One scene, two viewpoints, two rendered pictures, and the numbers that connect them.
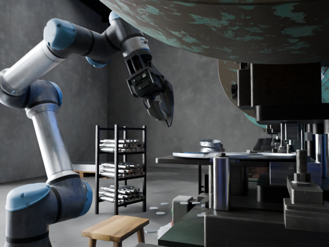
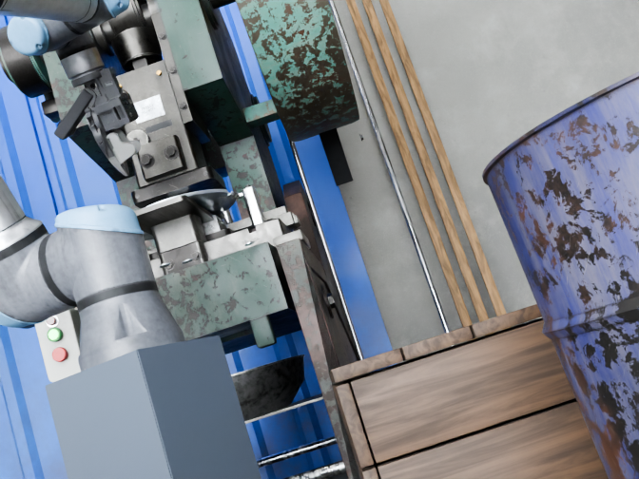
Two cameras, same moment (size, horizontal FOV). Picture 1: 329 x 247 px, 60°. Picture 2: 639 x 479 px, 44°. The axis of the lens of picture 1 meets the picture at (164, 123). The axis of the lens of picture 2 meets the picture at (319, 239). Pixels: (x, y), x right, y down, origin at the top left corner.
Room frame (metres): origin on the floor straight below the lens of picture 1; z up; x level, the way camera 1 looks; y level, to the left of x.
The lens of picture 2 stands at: (0.91, 1.58, 0.34)
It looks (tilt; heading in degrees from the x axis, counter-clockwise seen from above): 10 degrees up; 252
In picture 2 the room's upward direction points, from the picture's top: 18 degrees counter-clockwise
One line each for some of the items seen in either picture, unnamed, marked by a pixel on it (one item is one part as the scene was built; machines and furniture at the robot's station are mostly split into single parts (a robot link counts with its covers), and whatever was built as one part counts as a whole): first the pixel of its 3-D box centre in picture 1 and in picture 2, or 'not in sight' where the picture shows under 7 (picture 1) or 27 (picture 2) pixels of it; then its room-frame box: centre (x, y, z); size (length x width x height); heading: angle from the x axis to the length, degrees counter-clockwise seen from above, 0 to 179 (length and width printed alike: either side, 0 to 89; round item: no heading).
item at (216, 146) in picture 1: (214, 169); not in sight; (3.72, -0.64, 0.40); 0.45 x 0.40 x 0.79; 171
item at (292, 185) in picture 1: (302, 182); (260, 215); (0.46, -0.22, 0.76); 0.17 x 0.06 x 0.10; 159
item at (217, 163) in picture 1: (222, 180); (253, 205); (0.50, -0.10, 0.75); 0.03 x 0.03 x 0.10; 69
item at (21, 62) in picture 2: not in sight; (44, 65); (0.84, -0.39, 1.31); 0.22 x 0.12 x 0.22; 69
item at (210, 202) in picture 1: (214, 184); (178, 241); (0.68, -0.12, 0.72); 0.25 x 0.14 x 0.14; 69
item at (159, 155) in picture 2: (271, 43); (157, 124); (0.63, -0.24, 1.04); 0.17 x 0.15 x 0.30; 69
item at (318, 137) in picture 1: (320, 146); not in sight; (0.67, -0.37, 0.81); 0.02 x 0.02 x 0.14
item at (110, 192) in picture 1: (120, 168); not in sight; (3.16, 0.48, 0.47); 0.46 x 0.43 x 0.95; 49
